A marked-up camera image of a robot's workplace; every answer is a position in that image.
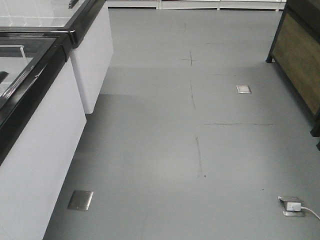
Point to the small steel floor plate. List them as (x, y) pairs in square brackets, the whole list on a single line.
[(243, 89)]

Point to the closed steel floor socket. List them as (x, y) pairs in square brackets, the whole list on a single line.
[(80, 200)]

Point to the near white chest freezer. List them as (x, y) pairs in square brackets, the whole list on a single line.
[(41, 122)]

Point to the white chest freezer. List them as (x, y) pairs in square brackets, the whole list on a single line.
[(85, 22), (41, 122)]

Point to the far white chest freezer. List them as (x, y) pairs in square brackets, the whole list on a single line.
[(85, 22)]

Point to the white store shelving unit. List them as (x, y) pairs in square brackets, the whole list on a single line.
[(272, 5)]

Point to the open steel floor socket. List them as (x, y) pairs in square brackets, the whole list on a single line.
[(284, 199)]

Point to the black wooden display stand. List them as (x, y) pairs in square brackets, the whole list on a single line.
[(296, 51)]

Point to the white power plug adapter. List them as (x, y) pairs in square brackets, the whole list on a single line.
[(293, 206)]

